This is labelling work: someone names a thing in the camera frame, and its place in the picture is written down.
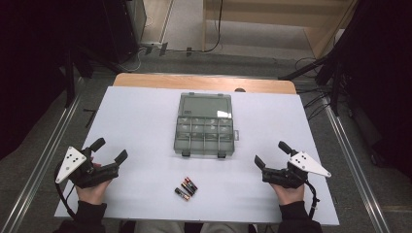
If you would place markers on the black metal stand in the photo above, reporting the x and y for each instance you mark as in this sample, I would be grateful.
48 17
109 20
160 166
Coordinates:
304 68
69 84

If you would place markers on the wooden table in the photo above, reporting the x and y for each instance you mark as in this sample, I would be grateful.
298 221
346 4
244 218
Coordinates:
194 82

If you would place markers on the light wooden shelf frame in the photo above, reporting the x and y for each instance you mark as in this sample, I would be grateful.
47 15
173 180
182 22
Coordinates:
320 42

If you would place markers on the person's grey pants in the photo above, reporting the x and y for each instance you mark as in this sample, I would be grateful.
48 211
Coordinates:
155 227

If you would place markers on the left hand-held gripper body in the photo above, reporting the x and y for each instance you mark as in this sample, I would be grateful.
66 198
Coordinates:
94 176

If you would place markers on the clear grey compartment box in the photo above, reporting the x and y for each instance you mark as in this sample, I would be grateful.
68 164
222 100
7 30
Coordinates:
204 145

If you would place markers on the black cabinet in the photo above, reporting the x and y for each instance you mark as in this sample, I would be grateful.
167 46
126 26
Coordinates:
120 29

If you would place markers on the person's right hand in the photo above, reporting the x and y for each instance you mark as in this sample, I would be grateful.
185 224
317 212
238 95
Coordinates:
290 194

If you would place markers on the metal floor rail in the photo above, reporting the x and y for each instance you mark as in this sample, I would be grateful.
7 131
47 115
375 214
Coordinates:
354 163
43 165

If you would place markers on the person's left hand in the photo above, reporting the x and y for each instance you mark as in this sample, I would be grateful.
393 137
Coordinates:
92 194

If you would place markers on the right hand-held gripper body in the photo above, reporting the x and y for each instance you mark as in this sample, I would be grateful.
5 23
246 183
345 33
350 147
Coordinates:
285 176

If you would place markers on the black curtain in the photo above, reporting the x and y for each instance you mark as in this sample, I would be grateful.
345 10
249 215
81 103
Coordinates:
382 81
32 64

